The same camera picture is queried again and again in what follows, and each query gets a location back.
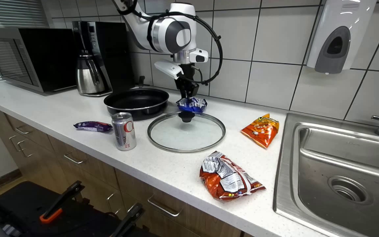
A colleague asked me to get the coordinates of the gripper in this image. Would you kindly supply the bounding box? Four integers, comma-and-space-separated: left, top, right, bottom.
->
175, 64, 200, 100

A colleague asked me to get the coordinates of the blue snack bag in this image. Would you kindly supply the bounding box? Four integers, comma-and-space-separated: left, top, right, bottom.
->
176, 97, 208, 114

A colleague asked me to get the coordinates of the glass pan lid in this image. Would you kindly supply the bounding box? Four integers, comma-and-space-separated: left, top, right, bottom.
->
147, 111, 226, 153

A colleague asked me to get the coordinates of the black frying pan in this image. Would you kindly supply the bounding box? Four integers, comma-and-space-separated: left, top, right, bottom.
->
104, 76, 170, 121

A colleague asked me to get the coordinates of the silver soda can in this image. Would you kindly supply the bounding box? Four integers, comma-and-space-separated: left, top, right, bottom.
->
112, 112, 137, 151

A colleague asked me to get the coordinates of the orange snack bag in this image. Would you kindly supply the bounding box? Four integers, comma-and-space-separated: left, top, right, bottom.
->
240, 114, 280, 149

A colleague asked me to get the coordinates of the black coffee maker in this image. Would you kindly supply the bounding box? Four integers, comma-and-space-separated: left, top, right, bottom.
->
71, 20, 135, 97

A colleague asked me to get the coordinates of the crumpled red snack bag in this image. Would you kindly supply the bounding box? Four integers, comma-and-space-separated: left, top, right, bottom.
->
199, 151, 266, 201

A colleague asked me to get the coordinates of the purple snack packet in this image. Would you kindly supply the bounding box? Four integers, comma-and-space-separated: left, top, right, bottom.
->
74, 121, 113, 133

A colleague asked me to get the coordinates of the steel coffee carafe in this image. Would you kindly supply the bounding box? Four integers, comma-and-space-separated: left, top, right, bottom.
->
76, 50, 107, 95

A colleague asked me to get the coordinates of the black microwave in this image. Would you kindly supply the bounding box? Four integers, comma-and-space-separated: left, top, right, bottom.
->
0, 27, 78, 96

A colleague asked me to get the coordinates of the white soap dispenser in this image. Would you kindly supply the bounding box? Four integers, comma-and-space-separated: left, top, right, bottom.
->
306, 0, 378, 74

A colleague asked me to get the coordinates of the black clamp orange tip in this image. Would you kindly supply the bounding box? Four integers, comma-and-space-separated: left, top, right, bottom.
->
39, 180, 86, 224

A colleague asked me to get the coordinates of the steel sink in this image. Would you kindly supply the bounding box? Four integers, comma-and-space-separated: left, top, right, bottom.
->
273, 113, 379, 237

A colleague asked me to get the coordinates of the microwave door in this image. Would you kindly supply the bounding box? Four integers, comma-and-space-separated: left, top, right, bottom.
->
0, 36, 44, 93

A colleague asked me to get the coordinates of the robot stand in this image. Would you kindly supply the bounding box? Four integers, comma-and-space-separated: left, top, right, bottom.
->
0, 180, 159, 237

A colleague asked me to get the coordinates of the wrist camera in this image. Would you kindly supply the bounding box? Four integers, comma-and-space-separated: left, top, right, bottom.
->
154, 60, 184, 80

